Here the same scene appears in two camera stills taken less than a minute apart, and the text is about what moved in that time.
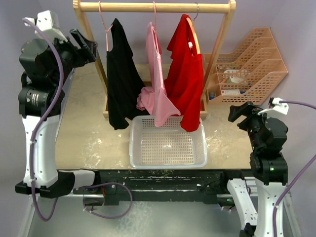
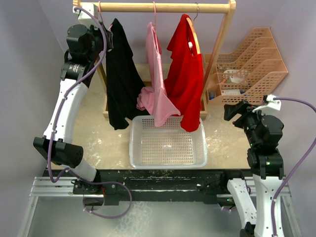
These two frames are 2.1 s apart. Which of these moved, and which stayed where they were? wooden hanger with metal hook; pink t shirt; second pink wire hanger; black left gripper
Moved: black left gripper
Stayed: pink t shirt; wooden hanger with metal hook; second pink wire hanger
